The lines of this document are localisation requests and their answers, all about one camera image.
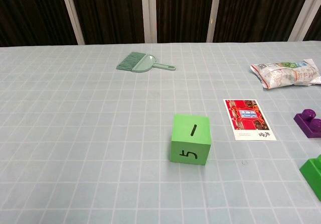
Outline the green numbered foam cube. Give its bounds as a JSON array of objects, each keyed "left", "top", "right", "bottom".
[{"left": 170, "top": 114, "right": 213, "bottom": 166}]

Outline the teal hand brush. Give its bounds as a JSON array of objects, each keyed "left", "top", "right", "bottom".
[{"left": 115, "top": 52, "right": 177, "bottom": 73}]

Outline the light green checkered tablecloth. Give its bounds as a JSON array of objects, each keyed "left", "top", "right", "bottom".
[{"left": 0, "top": 40, "right": 321, "bottom": 224}]

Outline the red and white picture card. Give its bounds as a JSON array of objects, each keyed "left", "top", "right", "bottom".
[{"left": 223, "top": 98, "right": 277, "bottom": 141}]

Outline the crumpled white snack bag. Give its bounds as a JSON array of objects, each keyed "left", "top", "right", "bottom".
[{"left": 250, "top": 58, "right": 321, "bottom": 90}]

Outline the purple building block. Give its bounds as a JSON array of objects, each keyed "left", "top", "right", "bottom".
[{"left": 293, "top": 108, "right": 321, "bottom": 140}]

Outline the green building block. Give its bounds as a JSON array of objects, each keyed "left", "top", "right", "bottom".
[{"left": 299, "top": 154, "right": 321, "bottom": 201}]

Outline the white frame post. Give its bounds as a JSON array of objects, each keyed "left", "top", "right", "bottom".
[
  {"left": 140, "top": 0, "right": 157, "bottom": 44},
  {"left": 287, "top": 0, "right": 321, "bottom": 42},
  {"left": 206, "top": 0, "right": 223, "bottom": 43},
  {"left": 59, "top": 0, "right": 86, "bottom": 45}
]

